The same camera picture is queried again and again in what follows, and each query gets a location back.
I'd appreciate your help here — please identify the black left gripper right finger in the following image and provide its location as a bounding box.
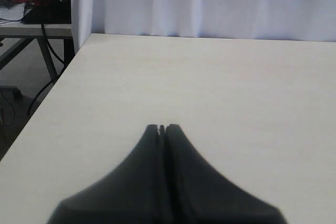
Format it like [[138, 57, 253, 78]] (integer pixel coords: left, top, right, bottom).
[[164, 124, 287, 223]]

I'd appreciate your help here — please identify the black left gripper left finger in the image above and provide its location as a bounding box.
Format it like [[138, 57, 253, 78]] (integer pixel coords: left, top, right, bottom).
[[48, 125, 162, 223]]

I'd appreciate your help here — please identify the grey side table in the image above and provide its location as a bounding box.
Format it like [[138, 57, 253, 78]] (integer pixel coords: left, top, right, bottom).
[[1, 23, 75, 82]]

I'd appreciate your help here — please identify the white curtain backdrop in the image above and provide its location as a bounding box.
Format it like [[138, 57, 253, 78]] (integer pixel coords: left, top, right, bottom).
[[71, 0, 335, 49]]

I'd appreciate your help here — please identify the white papers pile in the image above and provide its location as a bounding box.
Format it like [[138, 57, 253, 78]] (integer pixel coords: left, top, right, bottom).
[[0, 2, 33, 26]]

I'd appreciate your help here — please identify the black cable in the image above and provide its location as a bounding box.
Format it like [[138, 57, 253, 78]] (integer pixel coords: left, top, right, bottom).
[[27, 0, 69, 117]]

